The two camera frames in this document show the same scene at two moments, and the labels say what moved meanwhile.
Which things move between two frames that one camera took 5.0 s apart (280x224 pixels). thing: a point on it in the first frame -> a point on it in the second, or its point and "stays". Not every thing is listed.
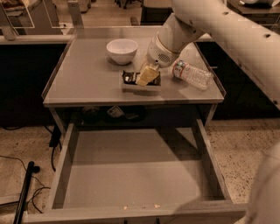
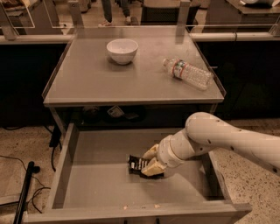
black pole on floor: [31, 169] stays
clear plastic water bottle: [199, 79] stays
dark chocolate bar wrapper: [130, 78] -> [135, 166]
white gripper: [157, 53] -> [164, 155]
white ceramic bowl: [122, 51] stays
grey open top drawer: [140, 176] stays
